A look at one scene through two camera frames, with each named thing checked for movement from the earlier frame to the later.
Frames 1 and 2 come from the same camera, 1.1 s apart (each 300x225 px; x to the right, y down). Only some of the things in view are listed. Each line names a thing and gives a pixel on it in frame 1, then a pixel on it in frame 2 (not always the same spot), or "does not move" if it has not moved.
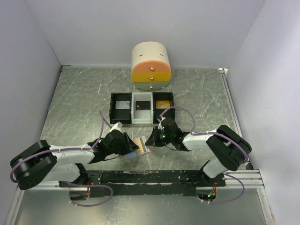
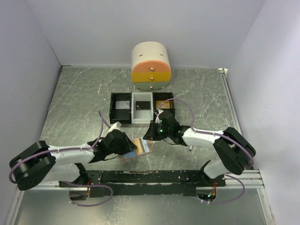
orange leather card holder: x=143 y=149 does not move
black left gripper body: x=118 y=149 does not move
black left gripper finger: x=128 y=145 does not move
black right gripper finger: x=153 y=140 → x=152 y=133
